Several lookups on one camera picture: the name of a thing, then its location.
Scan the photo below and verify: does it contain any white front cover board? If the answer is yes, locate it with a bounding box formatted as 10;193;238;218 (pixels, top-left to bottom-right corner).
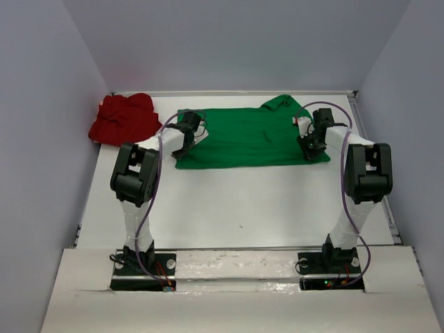
42;246;440;332

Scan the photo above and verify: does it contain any aluminium table frame rail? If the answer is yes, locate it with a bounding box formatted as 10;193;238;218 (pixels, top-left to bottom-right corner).
71;89;403;250

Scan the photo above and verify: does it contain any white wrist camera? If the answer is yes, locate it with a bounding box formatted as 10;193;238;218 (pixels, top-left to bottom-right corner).
293;117;314;138
194;123;209;145

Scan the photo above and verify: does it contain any green t-shirt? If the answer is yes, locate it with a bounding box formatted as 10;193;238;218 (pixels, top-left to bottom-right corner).
176;94;330;170

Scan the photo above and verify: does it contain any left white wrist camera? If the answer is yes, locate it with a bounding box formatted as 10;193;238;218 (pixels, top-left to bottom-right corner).
194;123;209;145

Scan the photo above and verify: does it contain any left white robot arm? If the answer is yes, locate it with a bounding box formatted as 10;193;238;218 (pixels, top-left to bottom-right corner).
110;110;208;274

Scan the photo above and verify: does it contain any red t-shirt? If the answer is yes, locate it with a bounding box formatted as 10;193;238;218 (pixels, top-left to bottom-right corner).
88;93;162;146

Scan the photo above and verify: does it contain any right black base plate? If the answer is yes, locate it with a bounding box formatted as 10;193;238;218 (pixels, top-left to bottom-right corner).
295;252;365;291

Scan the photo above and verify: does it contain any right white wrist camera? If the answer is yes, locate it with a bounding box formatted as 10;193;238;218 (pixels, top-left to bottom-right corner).
293;117;314;138

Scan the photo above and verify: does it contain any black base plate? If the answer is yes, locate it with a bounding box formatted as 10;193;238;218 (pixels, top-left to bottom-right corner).
110;251;177;292
295;252;365;291

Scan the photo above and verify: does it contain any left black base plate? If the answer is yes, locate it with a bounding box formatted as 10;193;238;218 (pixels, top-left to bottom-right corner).
110;251;177;292

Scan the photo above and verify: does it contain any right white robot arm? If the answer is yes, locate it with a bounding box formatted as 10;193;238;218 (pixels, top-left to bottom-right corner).
293;108;393;275

